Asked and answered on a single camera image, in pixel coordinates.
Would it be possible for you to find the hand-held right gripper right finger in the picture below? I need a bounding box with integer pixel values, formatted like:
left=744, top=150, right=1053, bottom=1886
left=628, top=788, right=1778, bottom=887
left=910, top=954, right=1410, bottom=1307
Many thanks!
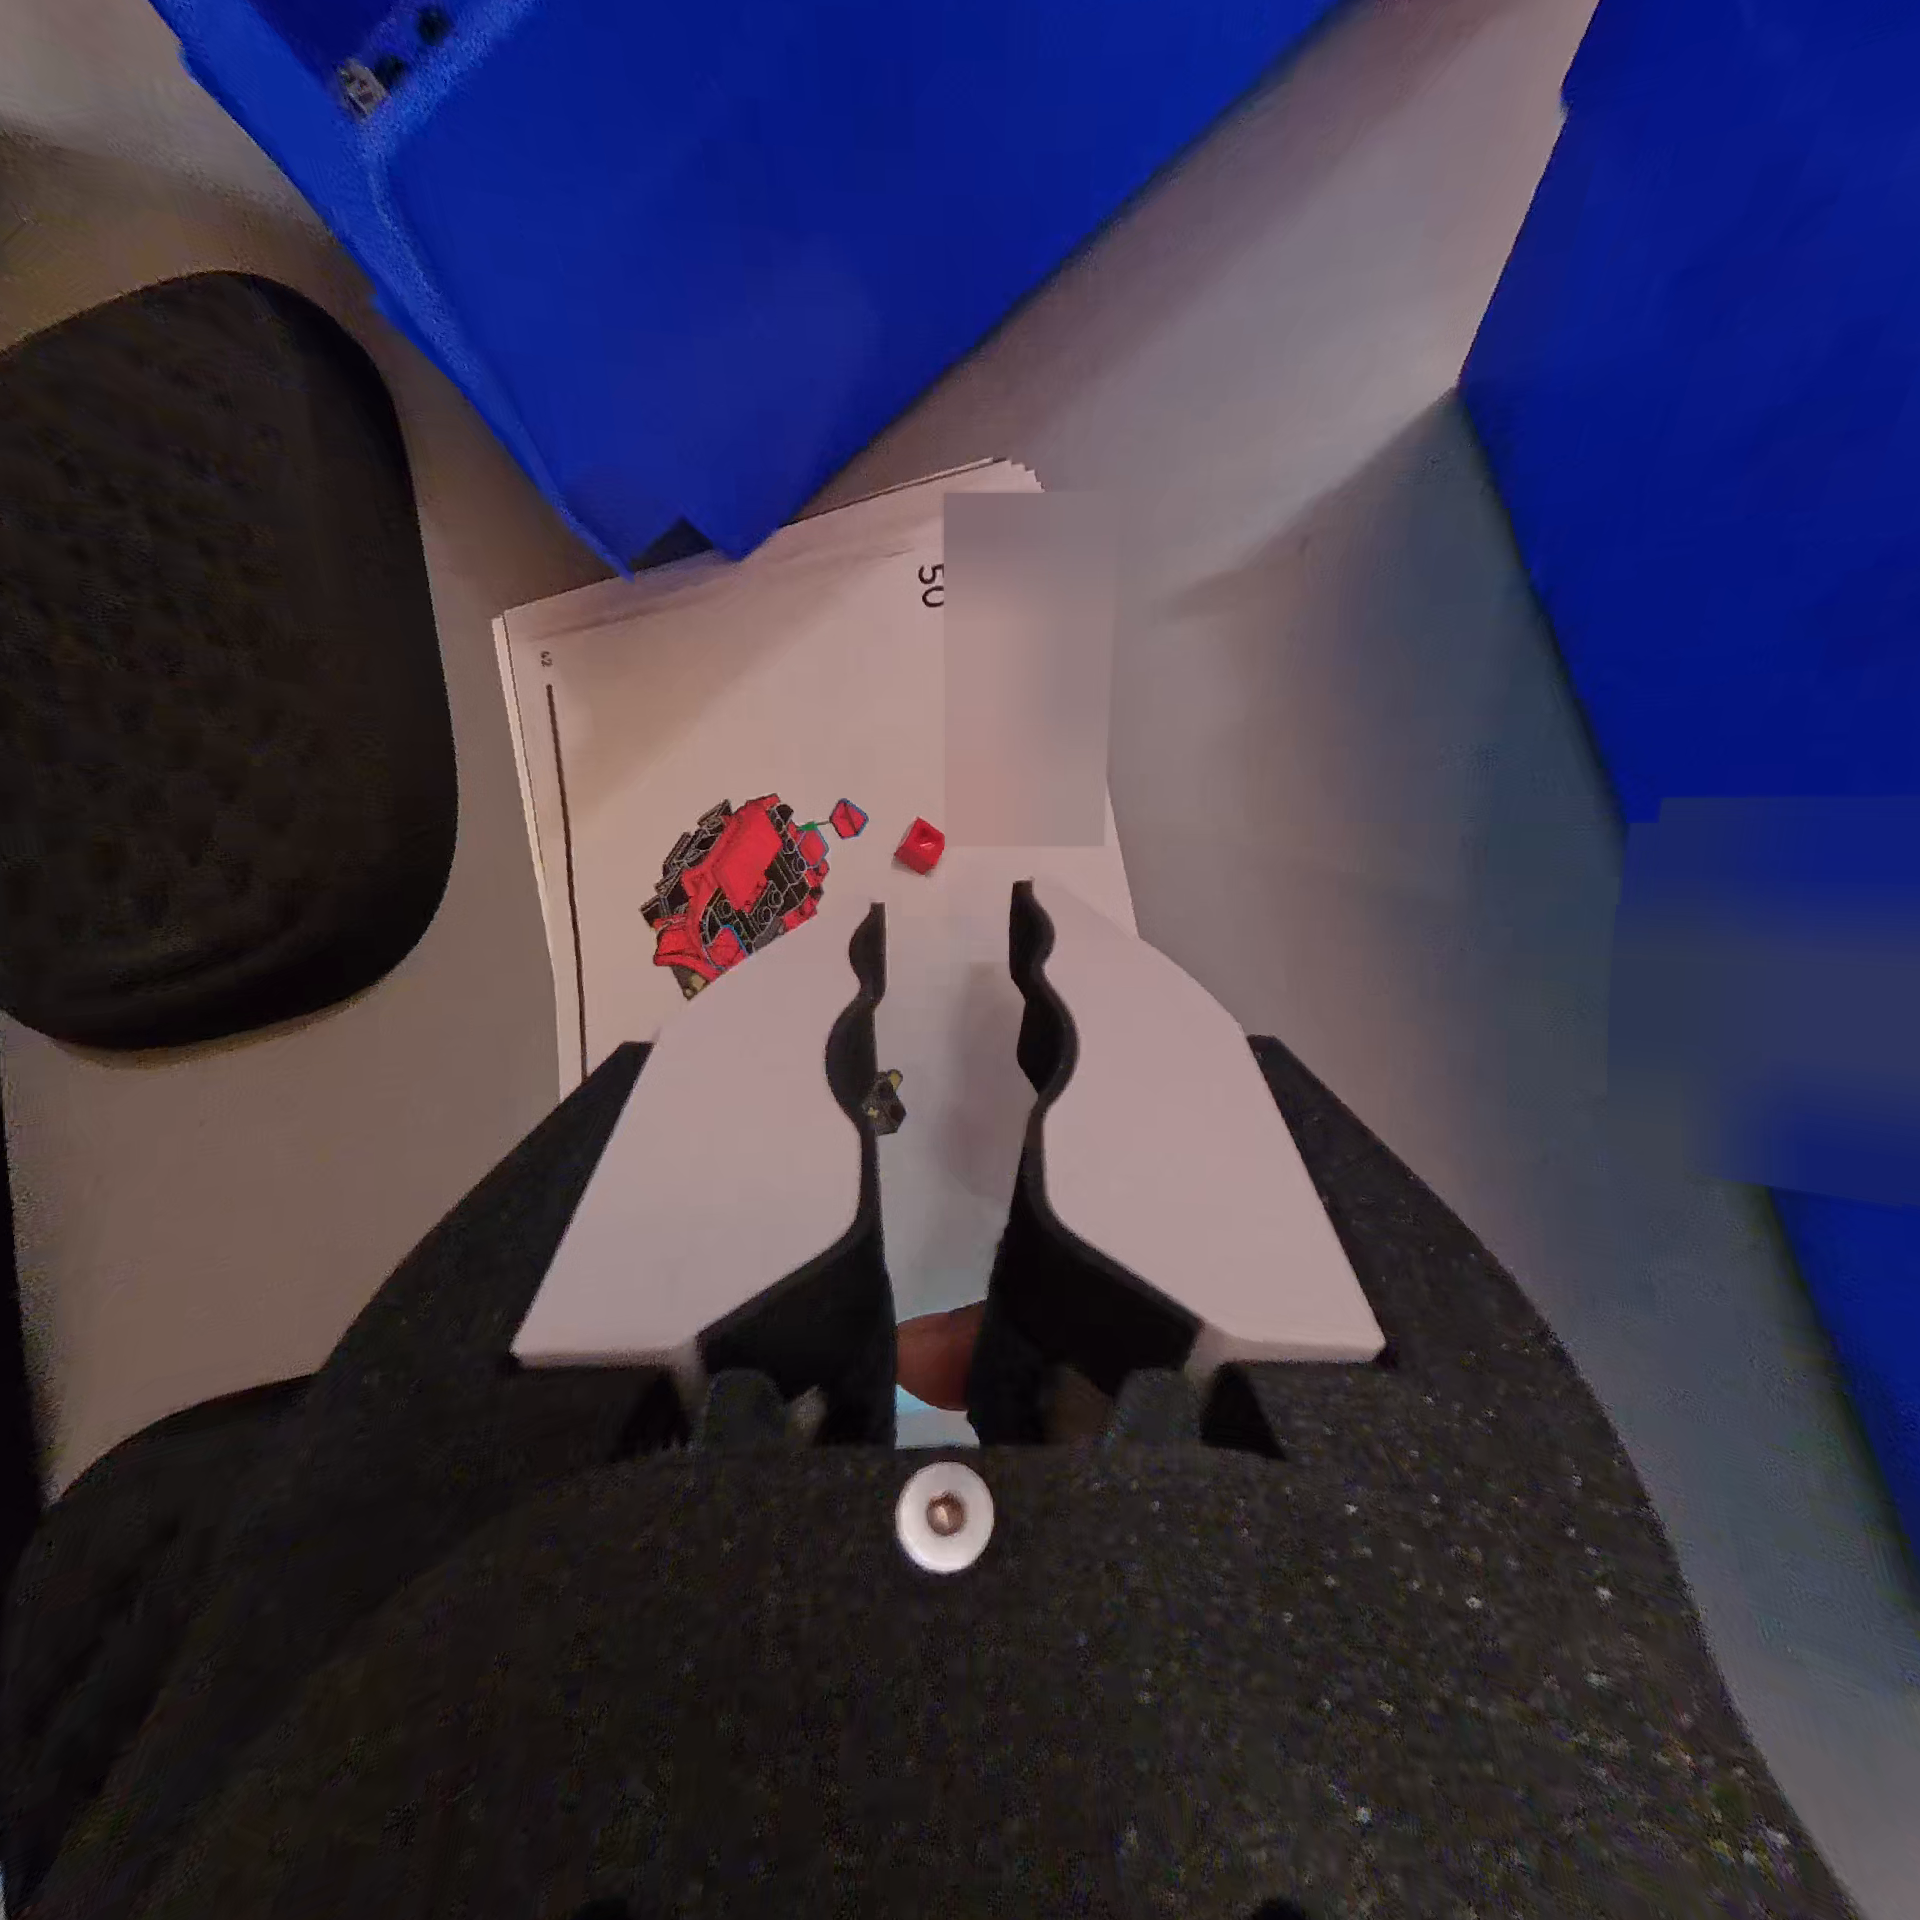
left=965, top=880, right=1389, bottom=1447

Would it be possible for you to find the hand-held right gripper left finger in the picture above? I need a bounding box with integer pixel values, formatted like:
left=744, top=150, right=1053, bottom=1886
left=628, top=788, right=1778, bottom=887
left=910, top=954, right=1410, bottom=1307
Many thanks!
left=510, top=900, right=904, bottom=1447

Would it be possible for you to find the lego instruction booklet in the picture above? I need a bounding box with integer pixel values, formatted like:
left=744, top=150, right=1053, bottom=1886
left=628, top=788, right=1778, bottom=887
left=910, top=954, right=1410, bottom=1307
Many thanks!
left=490, top=461, right=1138, bottom=1325

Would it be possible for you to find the blue plastic storage bin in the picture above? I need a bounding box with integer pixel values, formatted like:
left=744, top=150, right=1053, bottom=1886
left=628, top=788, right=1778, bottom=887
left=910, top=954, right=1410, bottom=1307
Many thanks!
left=146, top=0, right=1351, bottom=579
left=1462, top=0, right=1920, bottom=1521

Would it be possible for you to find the person's right hand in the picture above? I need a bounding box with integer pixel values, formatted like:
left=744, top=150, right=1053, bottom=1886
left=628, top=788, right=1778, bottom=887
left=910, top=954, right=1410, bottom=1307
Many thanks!
left=899, top=1307, right=989, bottom=1412

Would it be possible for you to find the black dimpled cushion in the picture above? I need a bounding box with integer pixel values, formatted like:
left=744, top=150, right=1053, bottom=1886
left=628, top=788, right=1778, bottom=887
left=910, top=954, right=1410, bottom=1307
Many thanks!
left=0, top=273, right=456, bottom=1050

